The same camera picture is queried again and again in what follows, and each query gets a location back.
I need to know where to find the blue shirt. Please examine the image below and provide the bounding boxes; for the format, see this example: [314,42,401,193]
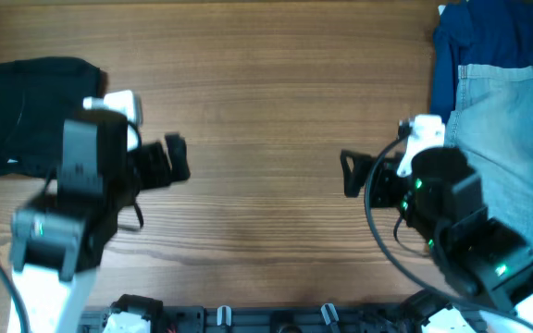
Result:
[430,0,533,121]

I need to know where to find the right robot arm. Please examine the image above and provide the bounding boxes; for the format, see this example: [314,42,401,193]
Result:
[340,148,533,332]

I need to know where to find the light blue denim jeans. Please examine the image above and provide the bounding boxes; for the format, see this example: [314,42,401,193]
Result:
[445,64,533,248]

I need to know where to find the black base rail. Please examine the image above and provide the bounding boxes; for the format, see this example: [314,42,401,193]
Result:
[77,303,418,333]

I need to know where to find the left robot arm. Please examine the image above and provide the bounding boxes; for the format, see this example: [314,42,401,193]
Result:
[7,109,191,332]

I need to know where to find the black shorts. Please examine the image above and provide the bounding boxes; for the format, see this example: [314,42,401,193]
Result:
[0,57,105,178]

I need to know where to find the right black cable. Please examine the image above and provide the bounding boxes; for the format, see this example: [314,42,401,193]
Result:
[363,136,533,333]

